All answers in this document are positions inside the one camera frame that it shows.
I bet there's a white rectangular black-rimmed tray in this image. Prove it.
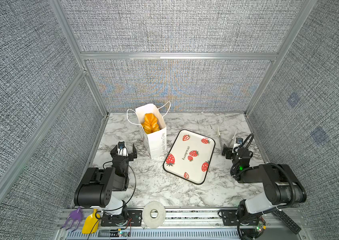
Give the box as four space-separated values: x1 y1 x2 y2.
163 130 215 185

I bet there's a white tape roll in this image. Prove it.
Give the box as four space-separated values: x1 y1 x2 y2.
142 201 166 229

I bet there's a small green circuit board left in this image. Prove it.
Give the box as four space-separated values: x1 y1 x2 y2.
110 229 130 238

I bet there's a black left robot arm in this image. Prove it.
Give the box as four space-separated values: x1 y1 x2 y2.
74 142 138 227

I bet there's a yellow plastic scoop toy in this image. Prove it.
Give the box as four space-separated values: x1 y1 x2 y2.
82 209 101 235

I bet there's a purple plastic fork toy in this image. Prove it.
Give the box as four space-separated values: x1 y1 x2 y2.
61 206 84 232

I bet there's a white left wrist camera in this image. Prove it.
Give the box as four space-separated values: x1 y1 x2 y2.
117 142 128 157

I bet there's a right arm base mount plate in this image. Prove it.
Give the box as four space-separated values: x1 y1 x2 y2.
217 209 266 229

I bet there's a small circuit board right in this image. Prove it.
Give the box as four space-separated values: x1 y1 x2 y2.
249 221 266 239

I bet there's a black tv remote control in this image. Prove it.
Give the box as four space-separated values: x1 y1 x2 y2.
272 210 301 235

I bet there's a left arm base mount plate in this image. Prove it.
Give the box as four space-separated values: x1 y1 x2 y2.
100 210 143 228

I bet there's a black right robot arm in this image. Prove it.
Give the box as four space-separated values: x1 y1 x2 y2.
222 146 307 226

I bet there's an aluminium front rail frame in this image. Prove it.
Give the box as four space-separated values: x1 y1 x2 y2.
52 207 314 240

